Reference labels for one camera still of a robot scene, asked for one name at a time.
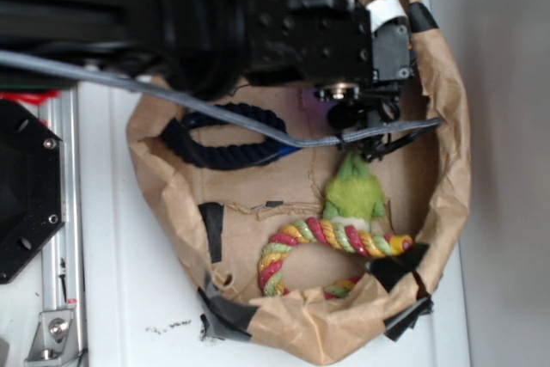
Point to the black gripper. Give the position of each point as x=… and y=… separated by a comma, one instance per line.
x=355, y=56

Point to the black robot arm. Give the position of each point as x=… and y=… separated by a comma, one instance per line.
x=203, y=47

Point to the green plush toy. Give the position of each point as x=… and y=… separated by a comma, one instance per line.
x=354, y=192

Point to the brown paper bag basket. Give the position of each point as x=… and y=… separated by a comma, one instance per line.
x=219, y=222

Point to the white plastic tray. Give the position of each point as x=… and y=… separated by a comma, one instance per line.
x=141, y=309

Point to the navy blue rope toy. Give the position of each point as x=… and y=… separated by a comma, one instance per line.
x=177, y=136

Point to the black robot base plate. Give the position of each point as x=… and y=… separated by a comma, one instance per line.
x=31, y=194

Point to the aluminium extrusion rail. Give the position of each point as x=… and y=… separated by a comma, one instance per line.
x=63, y=284

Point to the metal corner bracket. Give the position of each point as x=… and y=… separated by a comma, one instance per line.
x=55, y=341

